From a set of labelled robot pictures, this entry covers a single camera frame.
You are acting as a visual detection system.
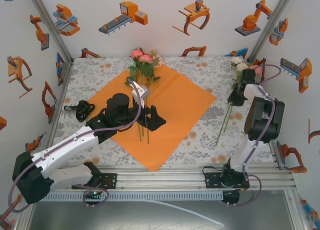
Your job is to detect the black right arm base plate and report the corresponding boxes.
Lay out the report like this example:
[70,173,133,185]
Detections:
[204,172,251,190]

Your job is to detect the small black controller box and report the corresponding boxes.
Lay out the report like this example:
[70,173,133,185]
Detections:
[221,190,241,205]

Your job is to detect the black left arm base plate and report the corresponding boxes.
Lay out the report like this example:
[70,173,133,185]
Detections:
[71,173,118,190]

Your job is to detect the floral patterned tablecloth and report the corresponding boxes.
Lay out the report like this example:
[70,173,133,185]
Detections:
[51,56,277,165]

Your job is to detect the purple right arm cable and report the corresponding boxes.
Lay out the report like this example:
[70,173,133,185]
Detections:
[226,64,283,207]

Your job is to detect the orange wrapping paper sheet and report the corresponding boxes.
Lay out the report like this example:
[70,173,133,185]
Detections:
[87,64,217,172]

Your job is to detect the aluminium left side rail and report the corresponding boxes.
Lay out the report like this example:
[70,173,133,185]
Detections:
[39,59,75,172]

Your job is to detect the white fake rose stem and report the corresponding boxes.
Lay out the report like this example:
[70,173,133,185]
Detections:
[215,56,251,147]

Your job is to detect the aluminium base frame rails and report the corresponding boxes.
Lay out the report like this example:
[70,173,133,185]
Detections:
[23,164,298,193]

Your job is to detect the thin white tube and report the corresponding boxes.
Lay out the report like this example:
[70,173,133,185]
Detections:
[146,199,226,227]

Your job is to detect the aluminium right corner post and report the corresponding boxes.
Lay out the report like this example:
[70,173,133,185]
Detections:
[247,0,297,63]

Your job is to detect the black printed ribbon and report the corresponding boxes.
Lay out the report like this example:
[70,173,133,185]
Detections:
[63,100,96,123]

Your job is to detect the large pink fake rose stem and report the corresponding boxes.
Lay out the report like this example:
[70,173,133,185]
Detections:
[223,62,263,133]

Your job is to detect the small circuit board green light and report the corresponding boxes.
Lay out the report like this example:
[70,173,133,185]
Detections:
[84,189,104,198]

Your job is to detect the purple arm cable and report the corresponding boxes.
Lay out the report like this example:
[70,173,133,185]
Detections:
[226,64,283,207]
[8,78,141,213]

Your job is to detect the aluminium corner post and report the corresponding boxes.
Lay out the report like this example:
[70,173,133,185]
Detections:
[247,0,297,63]
[26,0,74,63]

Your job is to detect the white slotted cable duct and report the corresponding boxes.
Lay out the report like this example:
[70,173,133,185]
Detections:
[33,191,224,201]

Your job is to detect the aluminium left corner post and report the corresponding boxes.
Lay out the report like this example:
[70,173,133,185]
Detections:
[26,0,74,63]

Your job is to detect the aluminium right side rail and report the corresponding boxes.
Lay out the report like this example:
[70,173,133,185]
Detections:
[246,61,285,170]

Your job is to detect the aluminium rail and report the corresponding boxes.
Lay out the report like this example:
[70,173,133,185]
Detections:
[246,61,285,170]
[39,59,75,172]

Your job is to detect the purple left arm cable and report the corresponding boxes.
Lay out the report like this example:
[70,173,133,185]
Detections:
[8,78,141,213]

